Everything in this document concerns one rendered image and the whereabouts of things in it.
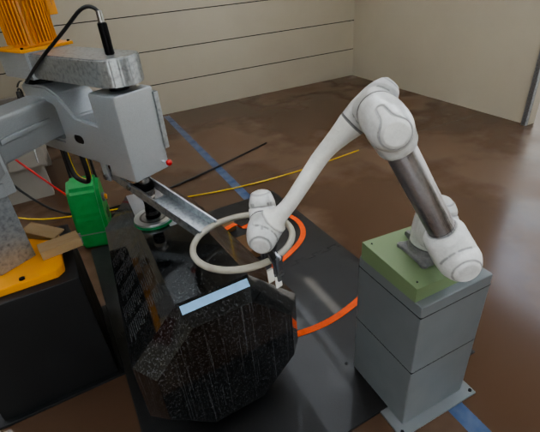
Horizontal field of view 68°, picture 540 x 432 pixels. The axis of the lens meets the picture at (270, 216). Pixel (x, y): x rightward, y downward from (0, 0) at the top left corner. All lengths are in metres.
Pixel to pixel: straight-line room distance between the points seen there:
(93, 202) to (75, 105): 1.45
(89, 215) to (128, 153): 1.75
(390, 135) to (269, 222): 0.48
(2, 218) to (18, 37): 0.90
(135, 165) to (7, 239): 0.73
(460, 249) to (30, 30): 2.22
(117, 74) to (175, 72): 5.14
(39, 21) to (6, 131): 0.59
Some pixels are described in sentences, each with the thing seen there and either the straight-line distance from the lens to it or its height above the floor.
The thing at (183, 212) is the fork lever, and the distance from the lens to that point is 2.12.
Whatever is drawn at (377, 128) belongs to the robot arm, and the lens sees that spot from 1.20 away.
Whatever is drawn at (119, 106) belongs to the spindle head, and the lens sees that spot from 1.96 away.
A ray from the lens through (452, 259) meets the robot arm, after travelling 1.55.
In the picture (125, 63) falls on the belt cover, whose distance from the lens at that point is 1.94.
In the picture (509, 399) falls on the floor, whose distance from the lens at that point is 2.59.
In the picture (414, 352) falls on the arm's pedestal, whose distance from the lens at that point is 1.92.
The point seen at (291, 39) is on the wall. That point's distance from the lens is 7.79.
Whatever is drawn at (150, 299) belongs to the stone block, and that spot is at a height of 0.75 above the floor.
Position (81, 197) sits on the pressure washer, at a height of 0.47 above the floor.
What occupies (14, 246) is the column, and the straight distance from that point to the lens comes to 2.38.
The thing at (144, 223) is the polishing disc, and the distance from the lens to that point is 2.27.
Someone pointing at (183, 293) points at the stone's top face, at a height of 0.83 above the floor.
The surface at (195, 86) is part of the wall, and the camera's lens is 7.18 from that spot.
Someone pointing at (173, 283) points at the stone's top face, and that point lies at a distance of 1.85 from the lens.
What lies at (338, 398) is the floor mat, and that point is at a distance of 2.37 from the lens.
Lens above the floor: 1.98
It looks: 32 degrees down
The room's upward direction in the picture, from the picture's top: 5 degrees counter-clockwise
